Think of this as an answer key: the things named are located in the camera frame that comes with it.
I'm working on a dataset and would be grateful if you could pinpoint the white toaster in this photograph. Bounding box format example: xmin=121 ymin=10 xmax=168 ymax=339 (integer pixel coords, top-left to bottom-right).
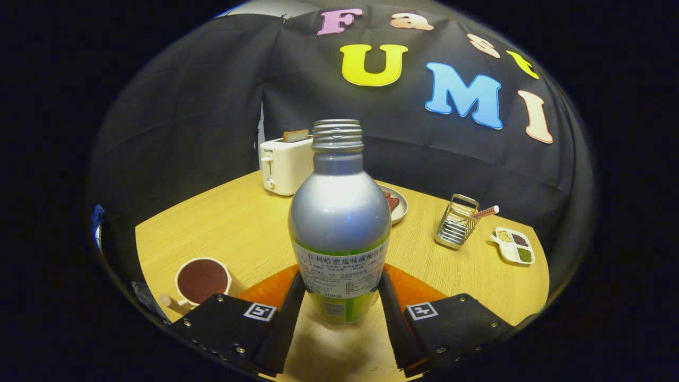
xmin=259 ymin=135 xmax=315 ymax=197

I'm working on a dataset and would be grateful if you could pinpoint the beige cup with wooden handle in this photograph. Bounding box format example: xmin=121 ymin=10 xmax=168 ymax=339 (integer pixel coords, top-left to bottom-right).
xmin=159 ymin=257 xmax=232 ymax=311

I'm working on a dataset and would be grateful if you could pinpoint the white divided dish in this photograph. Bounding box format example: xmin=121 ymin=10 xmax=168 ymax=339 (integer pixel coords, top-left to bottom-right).
xmin=491 ymin=227 xmax=536 ymax=265

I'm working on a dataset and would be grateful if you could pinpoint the black backdrop cloth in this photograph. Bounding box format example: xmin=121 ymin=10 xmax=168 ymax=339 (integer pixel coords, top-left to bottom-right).
xmin=88 ymin=5 xmax=595 ymax=298

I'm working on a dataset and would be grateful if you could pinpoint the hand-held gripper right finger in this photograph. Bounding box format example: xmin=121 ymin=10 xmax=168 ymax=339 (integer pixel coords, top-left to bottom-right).
xmin=378 ymin=264 xmax=514 ymax=378

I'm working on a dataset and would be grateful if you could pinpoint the silver juice bottle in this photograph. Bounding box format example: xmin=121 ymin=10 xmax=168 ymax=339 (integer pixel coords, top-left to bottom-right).
xmin=288 ymin=119 xmax=392 ymax=324

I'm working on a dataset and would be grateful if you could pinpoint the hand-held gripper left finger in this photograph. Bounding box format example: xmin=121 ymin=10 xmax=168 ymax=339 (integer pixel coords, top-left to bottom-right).
xmin=170 ymin=264 xmax=307 ymax=378

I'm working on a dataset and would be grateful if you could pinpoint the wooden table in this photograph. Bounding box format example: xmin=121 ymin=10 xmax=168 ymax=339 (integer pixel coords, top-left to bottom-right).
xmin=135 ymin=170 xmax=550 ymax=382

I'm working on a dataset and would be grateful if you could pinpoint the small white plate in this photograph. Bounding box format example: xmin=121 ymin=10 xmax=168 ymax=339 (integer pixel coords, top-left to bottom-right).
xmin=378 ymin=184 xmax=409 ymax=225

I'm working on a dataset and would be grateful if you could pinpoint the metal wire holder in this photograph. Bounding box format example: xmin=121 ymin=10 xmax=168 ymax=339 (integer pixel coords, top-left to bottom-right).
xmin=434 ymin=194 xmax=481 ymax=250

